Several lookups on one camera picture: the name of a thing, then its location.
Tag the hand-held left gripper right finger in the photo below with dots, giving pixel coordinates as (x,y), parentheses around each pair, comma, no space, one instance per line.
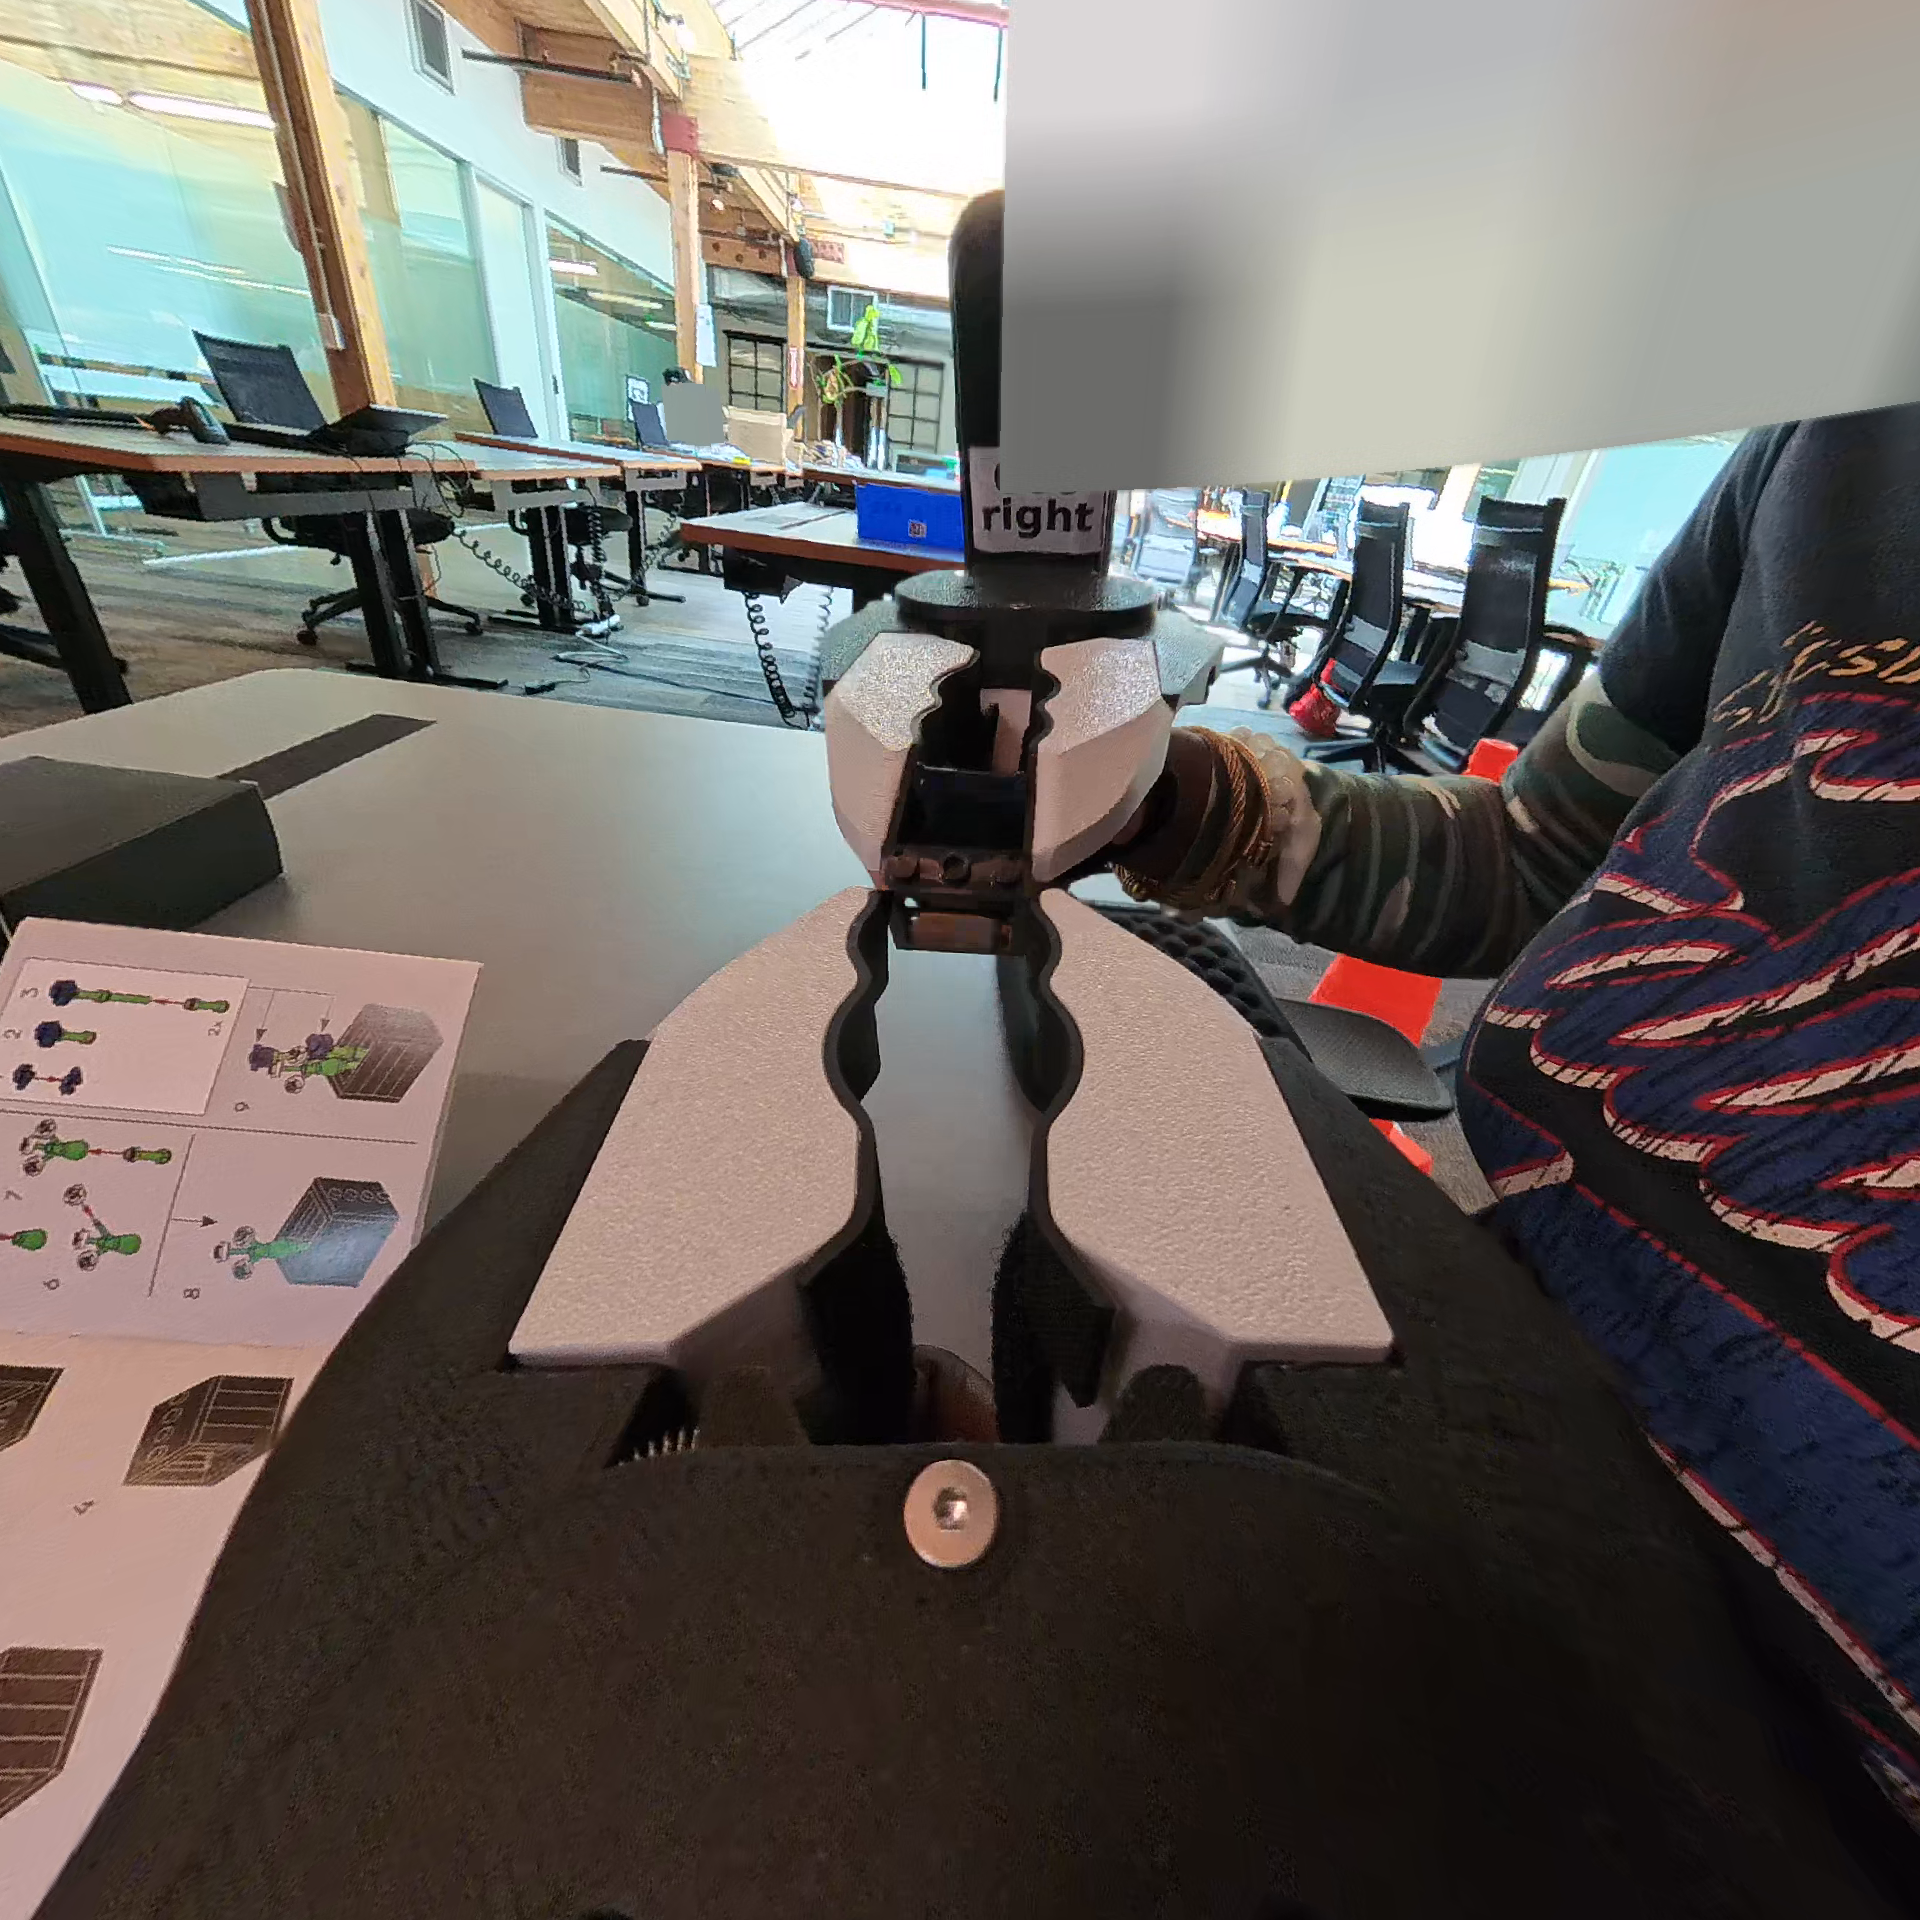
(1217,1201)

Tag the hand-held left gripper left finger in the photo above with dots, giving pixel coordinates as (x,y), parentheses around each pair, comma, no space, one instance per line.
(691,1201)

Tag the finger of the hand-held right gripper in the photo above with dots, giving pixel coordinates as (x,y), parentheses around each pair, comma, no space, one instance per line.
(876,750)
(1105,750)

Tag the white instruction booklet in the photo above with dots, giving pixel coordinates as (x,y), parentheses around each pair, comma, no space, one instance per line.
(152,1261)

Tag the matte black box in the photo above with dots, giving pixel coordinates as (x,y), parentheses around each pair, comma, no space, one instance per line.
(121,842)

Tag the grey desk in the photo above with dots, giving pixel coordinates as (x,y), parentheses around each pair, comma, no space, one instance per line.
(540,873)

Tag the person's right hand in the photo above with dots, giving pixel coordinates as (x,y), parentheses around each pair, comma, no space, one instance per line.
(1164,817)

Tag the blue plastic crate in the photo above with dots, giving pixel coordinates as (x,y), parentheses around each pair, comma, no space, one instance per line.
(910,517)

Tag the black chair armrest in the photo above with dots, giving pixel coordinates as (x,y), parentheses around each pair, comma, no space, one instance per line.
(1364,1060)

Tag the wooden table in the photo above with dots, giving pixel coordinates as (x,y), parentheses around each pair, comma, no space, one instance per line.
(812,547)
(181,459)

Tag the orange traffic cone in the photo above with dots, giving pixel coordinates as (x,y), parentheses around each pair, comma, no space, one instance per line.
(1374,987)

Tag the black office chair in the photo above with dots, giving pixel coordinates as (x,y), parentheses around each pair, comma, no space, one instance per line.
(540,467)
(316,451)
(1352,603)
(1485,617)

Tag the person's dark clothing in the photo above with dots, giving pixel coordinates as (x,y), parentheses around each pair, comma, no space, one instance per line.
(1739,1142)

